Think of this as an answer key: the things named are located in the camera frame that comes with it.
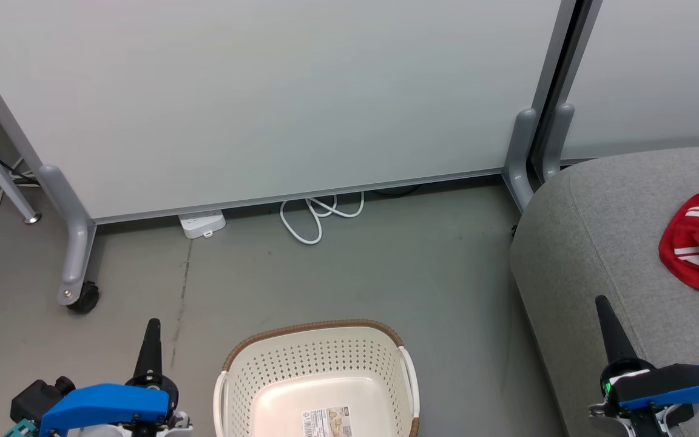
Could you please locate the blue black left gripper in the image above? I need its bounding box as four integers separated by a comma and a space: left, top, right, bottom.
40, 318, 192, 437

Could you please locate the narrow white partition panel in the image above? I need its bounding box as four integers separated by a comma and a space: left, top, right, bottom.
561, 0, 699, 161

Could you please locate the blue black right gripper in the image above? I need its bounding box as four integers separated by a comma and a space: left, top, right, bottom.
589, 296, 699, 437

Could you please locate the paper label sticker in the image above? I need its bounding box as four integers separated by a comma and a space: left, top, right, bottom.
302, 407, 352, 437

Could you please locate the grey fabric sofa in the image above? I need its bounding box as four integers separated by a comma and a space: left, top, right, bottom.
509, 144, 699, 437

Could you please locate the red basketball jersey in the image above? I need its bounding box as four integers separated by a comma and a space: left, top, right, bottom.
658, 186, 699, 338

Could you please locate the white power strip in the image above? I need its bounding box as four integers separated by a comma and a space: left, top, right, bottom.
178, 210, 227, 239

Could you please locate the wide white partition panel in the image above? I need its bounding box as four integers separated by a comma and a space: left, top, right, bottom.
0, 0, 579, 225

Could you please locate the grey partition leg with caster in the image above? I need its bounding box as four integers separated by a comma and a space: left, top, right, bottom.
38, 164, 96, 306

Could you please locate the looped white power cable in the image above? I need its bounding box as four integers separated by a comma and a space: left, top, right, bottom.
280, 192, 365, 246

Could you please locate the grey table leg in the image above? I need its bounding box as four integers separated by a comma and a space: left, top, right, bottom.
0, 109, 42, 225

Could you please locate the cream perforated laundry basket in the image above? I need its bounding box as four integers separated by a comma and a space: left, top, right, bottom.
213, 320, 421, 437

